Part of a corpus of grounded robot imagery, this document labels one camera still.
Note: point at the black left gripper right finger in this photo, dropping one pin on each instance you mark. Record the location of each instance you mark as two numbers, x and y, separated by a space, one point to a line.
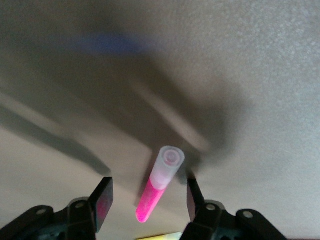
200 215

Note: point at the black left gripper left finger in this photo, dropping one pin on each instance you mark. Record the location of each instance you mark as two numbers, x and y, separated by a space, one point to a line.
100 200

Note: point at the pink marker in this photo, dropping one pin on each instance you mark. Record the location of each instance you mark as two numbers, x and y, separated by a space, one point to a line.
150 202

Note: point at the yellow marker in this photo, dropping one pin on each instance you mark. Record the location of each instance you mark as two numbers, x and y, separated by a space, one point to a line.
160 237

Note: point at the purple marker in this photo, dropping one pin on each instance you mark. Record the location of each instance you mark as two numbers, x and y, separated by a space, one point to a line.
112 43

